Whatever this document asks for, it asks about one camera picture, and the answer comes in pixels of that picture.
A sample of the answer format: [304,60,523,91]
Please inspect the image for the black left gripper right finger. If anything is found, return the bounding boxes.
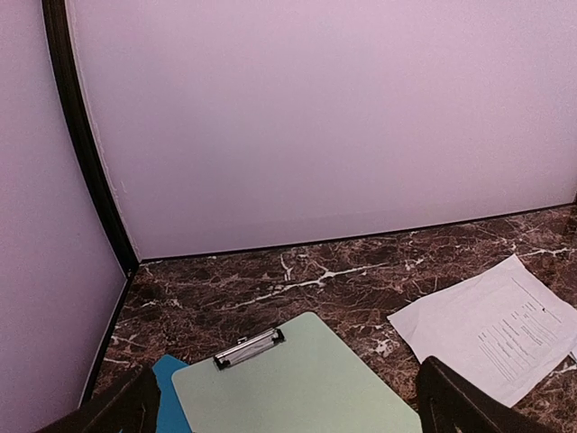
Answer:
[416,356,551,433]

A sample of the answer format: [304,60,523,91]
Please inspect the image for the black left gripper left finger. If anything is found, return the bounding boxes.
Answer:
[39,367,159,433]

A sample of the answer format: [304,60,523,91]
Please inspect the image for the white printed form sheet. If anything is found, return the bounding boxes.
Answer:
[388,255,576,408]

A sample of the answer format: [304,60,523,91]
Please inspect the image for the mint green clipboard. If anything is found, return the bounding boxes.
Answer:
[172,312,421,432]

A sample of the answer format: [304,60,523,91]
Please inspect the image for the blue file folder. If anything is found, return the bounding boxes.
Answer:
[152,355,192,433]

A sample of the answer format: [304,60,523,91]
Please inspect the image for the black left frame post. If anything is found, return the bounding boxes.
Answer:
[41,0,139,277]

